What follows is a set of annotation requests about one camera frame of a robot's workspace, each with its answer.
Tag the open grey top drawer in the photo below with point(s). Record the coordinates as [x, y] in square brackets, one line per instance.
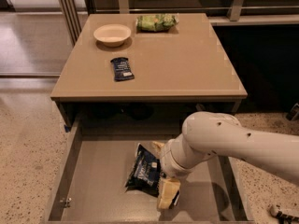
[100, 153]

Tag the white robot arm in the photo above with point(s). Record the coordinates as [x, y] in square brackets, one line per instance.
[205, 135]

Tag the small dark blue snack pack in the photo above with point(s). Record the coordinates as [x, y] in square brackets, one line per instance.
[121, 68]

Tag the green chip bag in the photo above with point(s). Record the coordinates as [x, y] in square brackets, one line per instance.
[156, 22]

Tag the blue kettle chip bag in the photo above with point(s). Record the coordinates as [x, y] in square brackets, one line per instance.
[146, 172]

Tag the tan cabinet counter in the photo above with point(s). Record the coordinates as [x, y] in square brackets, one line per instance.
[188, 64]

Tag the metal railing frame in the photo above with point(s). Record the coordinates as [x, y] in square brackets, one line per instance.
[222, 12]

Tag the robot base part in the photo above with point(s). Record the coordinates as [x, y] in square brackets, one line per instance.
[289, 215]

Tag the dark object at right edge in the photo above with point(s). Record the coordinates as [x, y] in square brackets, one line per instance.
[293, 114]

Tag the white bowl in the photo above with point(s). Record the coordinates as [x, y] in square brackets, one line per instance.
[112, 35]

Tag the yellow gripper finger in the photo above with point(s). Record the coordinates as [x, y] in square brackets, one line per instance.
[158, 146]
[168, 189]

